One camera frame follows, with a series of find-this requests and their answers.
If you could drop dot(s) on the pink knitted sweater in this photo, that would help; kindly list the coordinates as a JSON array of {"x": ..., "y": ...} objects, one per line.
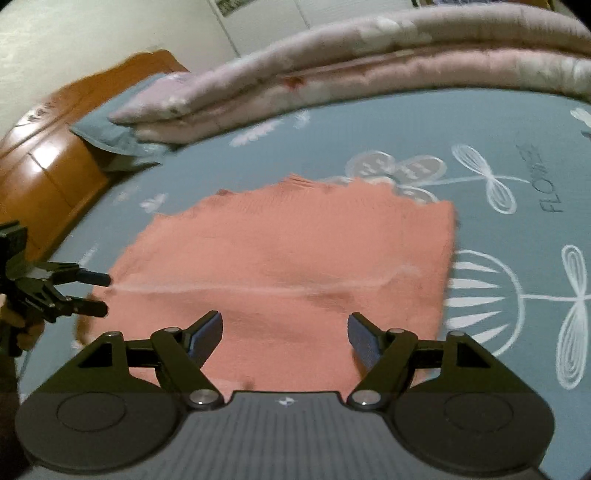
[{"x": 277, "y": 258}]

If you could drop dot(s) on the person's left hand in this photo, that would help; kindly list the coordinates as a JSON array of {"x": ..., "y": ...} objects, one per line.
[{"x": 30, "y": 336}]

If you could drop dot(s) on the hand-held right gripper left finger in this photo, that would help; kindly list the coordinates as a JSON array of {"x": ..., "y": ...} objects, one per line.
[{"x": 207, "y": 334}]

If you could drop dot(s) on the wooden headboard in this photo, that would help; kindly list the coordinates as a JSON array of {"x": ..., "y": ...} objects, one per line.
[{"x": 55, "y": 152}]

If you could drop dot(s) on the blue pillow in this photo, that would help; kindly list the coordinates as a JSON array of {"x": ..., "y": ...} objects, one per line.
[{"x": 115, "y": 134}]

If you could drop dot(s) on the white wardrobe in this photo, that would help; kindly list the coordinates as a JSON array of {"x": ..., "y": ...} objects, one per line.
[{"x": 277, "y": 27}]

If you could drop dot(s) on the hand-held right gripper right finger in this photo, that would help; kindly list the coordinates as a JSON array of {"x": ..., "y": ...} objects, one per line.
[{"x": 362, "y": 337}]

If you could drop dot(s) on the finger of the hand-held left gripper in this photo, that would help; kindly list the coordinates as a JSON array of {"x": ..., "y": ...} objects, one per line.
[
  {"x": 60, "y": 307},
  {"x": 78, "y": 273}
]

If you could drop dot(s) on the folded pink floral quilt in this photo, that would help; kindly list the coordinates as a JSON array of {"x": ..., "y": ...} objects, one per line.
[{"x": 369, "y": 50}]

